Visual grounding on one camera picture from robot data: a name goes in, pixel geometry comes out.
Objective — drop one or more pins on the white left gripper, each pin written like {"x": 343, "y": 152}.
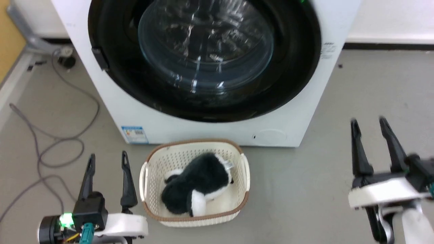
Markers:
{"x": 125, "y": 225}

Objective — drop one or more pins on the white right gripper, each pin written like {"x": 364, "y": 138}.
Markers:
{"x": 383, "y": 191}

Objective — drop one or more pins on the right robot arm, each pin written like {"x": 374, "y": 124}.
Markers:
{"x": 412, "y": 223}

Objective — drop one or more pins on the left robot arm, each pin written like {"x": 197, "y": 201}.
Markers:
{"x": 51, "y": 230}

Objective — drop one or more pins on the white front-load washing machine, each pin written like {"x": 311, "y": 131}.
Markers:
{"x": 135, "y": 112}

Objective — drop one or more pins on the round black glass washer door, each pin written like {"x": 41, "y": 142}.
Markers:
{"x": 291, "y": 71}

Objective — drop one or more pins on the black door latch block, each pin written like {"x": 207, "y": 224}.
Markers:
{"x": 100, "y": 58}

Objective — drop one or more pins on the cream plastic laundry basket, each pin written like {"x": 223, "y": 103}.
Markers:
{"x": 154, "y": 169}

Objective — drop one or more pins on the blue energy label sticker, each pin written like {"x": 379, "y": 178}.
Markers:
{"x": 134, "y": 135}

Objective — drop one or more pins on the black and white plush toy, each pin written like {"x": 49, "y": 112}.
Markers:
{"x": 200, "y": 179}

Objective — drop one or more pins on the round white filter cover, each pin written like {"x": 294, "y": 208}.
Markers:
{"x": 270, "y": 135}

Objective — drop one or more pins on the white printed text sticker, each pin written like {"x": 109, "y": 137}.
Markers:
{"x": 327, "y": 51}

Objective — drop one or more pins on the black round floor foot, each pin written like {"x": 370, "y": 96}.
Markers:
{"x": 67, "y": 61}

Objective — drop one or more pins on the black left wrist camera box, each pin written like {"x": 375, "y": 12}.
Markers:
{"x": 91, "y": 211}

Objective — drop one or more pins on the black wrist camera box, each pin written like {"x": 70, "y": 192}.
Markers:
{"x": 91, "y": 211}
{"x": 420, "y": 171}

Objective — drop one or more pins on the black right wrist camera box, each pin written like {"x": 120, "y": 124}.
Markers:
{"x": 420, "y": 171}

